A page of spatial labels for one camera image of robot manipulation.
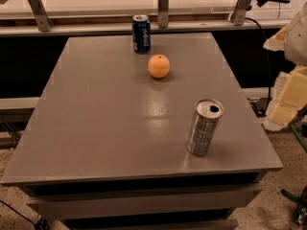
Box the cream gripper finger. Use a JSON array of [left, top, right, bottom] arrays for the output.
[[263, 65, 307, 131], [263, 26, 288, 52]]

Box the orange fruit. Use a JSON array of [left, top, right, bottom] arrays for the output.
[[148, 55, 170, 79]]

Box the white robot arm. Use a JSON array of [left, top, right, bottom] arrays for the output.
[[263, 4, 307, 131]]

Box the silver redbull can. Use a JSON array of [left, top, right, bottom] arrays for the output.
[[186, 98, 224, 156]]

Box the blue pepsi can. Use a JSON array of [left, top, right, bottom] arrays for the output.
[[131, 14, 151, 53]]

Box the green metal stand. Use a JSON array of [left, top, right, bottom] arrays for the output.
[[287, 105, 307, 155]]

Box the grey drawer cabinet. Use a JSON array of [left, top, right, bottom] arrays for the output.
[[1, 33, 282, 230]]

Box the black cable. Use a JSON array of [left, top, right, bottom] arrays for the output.
[[244, 16, 272, 117]]

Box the right metal bracket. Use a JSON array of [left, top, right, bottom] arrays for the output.
[[230, 0, 250, 26]]

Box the metal bracket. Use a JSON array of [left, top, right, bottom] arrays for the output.
[[28, 0, 51, 32], [158, 0, 169, 29], [230, 0, 250, 26]]

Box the middle metal bracket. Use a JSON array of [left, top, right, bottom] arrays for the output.
[[158, 0, 169, 29]]

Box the left metal bracket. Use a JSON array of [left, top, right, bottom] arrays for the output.
[[28, 0, 51, 32]]

